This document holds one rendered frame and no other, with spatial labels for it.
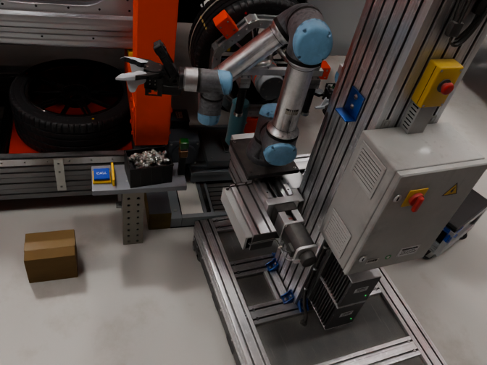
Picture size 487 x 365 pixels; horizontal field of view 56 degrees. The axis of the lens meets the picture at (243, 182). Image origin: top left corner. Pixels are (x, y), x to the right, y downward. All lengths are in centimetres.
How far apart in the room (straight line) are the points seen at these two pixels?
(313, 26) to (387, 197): 53
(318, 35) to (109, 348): 157
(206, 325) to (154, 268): 41
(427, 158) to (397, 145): 9
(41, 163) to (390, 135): 168
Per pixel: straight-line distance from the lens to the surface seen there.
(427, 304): 277
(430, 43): 138
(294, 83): 149
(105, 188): 218
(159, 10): 193
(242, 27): 220
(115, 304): 233
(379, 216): 142
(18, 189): 260
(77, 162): 246
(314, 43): 140
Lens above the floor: 199
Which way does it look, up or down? 43 degrees down
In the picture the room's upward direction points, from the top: 13 degrees clockwise
